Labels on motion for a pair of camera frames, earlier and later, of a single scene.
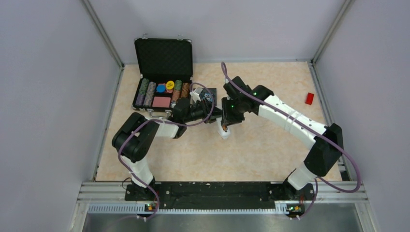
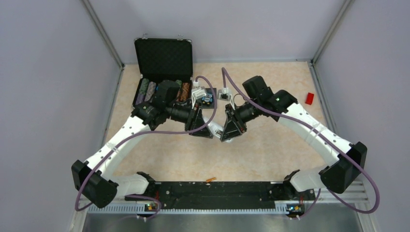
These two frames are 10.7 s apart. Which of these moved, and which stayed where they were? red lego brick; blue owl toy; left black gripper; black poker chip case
Moved: left black gripper
Stayed: red lego brick; black poker chip case; blue owl toy
